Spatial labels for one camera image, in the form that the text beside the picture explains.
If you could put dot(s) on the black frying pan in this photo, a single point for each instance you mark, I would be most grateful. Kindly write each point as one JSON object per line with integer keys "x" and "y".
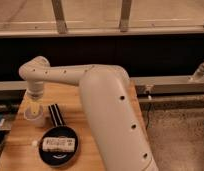
{"x": 59, "y": 129}

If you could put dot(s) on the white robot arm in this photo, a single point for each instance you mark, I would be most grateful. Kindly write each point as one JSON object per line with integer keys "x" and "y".
{"x": 104, "y": 95}

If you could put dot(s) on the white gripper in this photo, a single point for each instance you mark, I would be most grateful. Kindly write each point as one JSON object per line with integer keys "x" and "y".
{"x": 35, "y": 92}

